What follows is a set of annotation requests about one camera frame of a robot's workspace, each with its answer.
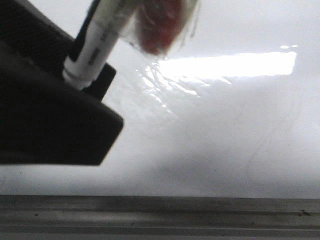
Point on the red magnet taped to marker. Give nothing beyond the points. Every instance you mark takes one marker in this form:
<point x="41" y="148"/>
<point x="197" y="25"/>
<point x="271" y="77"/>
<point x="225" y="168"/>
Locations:
<point x="159" y="27"/>

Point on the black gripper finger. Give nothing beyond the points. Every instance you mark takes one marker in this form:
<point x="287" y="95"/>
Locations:
<point x="42" y="119"/>

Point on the white whiteboard surface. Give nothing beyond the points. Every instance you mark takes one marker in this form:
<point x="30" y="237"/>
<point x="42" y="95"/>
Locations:
<point x="234" y="112"/>

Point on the white black whiteboard marker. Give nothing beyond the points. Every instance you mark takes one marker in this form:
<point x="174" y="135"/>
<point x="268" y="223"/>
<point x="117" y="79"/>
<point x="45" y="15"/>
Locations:
<point x="98" y="34"/>

